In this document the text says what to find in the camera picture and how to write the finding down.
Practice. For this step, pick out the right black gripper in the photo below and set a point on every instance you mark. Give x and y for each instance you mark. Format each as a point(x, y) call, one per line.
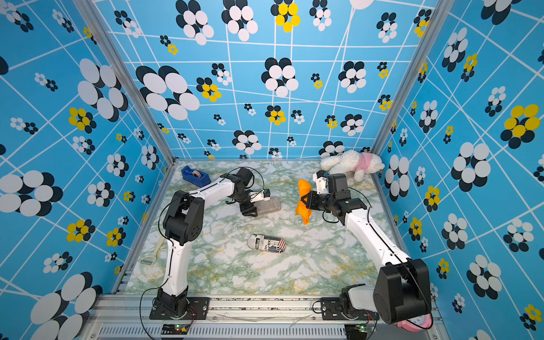
point(312, 202)

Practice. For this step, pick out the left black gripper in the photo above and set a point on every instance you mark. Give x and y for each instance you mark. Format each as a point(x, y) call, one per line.
point(249, 210)

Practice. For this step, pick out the orange cloth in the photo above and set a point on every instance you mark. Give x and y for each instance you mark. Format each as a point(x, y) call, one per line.
point(302, 209)

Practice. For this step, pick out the newspaper print eyeglass case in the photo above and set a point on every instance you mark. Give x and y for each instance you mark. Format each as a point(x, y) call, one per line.
point(267, 243)

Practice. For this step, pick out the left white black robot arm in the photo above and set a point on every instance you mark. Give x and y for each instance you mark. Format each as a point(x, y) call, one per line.
point(183, 223)

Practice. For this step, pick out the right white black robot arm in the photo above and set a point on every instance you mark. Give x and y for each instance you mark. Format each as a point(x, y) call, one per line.
point(402, 288)

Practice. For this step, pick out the blue tape dispenser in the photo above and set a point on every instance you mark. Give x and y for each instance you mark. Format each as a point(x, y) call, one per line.
point(195, 177)

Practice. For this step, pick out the white plush toy pink shirt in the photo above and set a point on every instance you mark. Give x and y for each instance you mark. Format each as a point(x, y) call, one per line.
point(359, 164)

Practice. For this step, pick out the right circuit board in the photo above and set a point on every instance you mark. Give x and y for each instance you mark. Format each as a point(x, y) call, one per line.
point(356, 331)

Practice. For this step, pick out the circuit board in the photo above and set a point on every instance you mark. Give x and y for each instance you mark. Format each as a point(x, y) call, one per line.
point(356, 331)
point(175, 329)

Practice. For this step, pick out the pink alarm clock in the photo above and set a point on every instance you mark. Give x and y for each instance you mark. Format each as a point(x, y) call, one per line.
point(417, 324)

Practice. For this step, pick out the left circuit board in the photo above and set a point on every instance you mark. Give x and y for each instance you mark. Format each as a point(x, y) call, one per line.
point(175, 329)

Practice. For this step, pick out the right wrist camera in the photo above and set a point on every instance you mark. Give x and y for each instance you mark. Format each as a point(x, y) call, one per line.
point(320, 180)

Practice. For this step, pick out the white cable tie loop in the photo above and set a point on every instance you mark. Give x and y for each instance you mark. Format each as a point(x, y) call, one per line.
point(150, 259)

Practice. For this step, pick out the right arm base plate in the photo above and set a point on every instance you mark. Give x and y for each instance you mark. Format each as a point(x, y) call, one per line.
point(331, 310)

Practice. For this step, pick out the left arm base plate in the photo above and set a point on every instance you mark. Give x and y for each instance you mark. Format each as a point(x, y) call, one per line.
point(199, 308)

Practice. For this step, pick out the aluminium front rail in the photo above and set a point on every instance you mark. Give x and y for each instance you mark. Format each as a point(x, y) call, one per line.
point(240, 317)

